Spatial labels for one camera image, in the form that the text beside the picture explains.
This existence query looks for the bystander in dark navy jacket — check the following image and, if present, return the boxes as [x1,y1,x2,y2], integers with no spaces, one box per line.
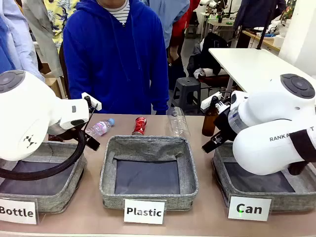
[233,0,287,33]

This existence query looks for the grey fabric basket can label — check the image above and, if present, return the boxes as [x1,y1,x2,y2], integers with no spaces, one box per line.
[211,141,316,213]

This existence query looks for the black vertical pole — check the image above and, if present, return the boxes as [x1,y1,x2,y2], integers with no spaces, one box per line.
[256,0,269,50]

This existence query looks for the bystander in red jacket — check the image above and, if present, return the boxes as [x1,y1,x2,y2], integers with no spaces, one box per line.
[167,9,189,65]

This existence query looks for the white sign reading Can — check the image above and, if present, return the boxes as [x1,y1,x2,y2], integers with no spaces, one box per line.
[227,195,272,222]

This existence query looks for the large clear plastic bottle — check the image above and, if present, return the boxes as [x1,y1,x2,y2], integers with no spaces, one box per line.
[165,106,191,138]

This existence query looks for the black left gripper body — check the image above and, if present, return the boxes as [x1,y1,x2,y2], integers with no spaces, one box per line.
[48,126,87,143]

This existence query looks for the chair with black jacket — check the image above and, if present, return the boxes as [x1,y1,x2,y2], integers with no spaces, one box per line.
[187,32,234,91]

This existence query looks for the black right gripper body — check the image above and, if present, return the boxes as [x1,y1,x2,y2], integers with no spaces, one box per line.
[213,108,239,143]

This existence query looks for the white side table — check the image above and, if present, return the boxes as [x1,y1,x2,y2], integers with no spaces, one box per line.
[208,48,316,99]

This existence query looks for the black right arm cable sleeve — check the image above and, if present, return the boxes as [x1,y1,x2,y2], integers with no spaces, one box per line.
[287,129,316,176]

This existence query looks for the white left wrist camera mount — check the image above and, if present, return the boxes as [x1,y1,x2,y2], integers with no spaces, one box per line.
[81,92,102,111]

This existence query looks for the grey plastic stool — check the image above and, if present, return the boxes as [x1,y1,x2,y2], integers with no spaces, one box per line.
[171,77,202,116]

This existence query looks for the wooden workbench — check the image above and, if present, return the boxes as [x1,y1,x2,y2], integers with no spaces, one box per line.
[241,29,282,52]

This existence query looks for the grey fabric basket plastic label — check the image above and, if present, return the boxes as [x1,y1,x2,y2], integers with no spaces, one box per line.
[99,135,199,211]

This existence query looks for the person's left forearm blue sleeve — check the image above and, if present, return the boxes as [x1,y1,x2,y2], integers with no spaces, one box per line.
[149,66,170,116]

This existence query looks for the light wooden shelf unit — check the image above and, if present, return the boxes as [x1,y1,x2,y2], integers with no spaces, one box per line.
[39,71,68,99]

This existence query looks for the white sign reading Bottle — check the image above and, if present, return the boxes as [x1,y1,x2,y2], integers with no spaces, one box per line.
[0,197,40,225]

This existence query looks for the bystander in light blue shirt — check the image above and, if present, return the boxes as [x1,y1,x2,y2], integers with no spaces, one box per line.
[0,0,45,82]

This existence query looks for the bystander in yellow floral shirt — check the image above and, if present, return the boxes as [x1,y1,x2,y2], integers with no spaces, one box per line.
[22,0,81,99]

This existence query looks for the small pink label plastic bottle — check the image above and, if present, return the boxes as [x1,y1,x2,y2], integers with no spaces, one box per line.
[85,118,116,138]

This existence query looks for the crushed red can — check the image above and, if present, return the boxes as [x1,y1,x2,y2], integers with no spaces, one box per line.
[131,117,148,136]

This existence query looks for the grey fabric basket bottle label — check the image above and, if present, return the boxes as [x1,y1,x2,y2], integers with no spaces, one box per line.
[0,140,87,213]

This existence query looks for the white sign reading Plastic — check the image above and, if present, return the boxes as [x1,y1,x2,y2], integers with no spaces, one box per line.
[123,198,166,225]

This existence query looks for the green potted plant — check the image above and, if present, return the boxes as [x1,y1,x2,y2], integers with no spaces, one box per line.
[280,0,297,24]

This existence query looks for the bystander in pale blue top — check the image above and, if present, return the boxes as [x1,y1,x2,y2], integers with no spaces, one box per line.
[144,0,191,49]

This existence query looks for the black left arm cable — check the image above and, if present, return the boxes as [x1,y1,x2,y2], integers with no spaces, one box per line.
[0,97,96,181]

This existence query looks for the person's right forearm blue sleeve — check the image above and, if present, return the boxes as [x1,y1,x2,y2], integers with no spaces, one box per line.
[63,56,86,100]

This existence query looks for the brown glass bottle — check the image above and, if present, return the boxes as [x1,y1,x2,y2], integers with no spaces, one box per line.
[201,96,220,137]

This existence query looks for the person in blue hoodie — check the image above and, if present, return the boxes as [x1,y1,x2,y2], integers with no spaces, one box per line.
[63,0,170,116]

